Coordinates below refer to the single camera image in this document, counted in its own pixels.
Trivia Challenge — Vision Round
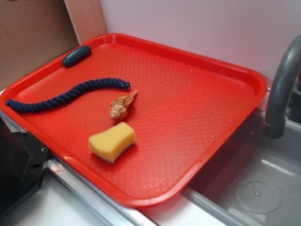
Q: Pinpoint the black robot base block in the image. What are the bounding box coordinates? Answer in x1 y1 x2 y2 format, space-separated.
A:
0 119 49 217

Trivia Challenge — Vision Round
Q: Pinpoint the brown spiral seashell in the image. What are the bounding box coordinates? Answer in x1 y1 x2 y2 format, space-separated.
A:
110 90 137 120

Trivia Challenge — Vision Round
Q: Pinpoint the red plastic tray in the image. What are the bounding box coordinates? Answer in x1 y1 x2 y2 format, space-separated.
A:
0 34 268 207

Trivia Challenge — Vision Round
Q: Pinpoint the yellow sponge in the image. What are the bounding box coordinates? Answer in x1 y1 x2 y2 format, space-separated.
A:
88 122 136 163

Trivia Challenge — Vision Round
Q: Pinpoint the dark green oval stone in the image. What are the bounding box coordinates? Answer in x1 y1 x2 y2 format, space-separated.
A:
62 45 92 67

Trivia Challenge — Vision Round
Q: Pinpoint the grey plastic sink basin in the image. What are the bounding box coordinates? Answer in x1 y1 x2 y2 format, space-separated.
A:
182 100 301 226

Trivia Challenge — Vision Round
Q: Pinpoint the grey sink faucet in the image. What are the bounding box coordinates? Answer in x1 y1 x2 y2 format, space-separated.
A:
263 35 301 139

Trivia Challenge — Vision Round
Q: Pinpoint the brown cardboard panel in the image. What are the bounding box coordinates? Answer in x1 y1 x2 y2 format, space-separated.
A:
0 0 107 90

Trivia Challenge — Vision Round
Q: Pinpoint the dark blue twisted rope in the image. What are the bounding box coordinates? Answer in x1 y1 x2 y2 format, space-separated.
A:
6 78 132 113

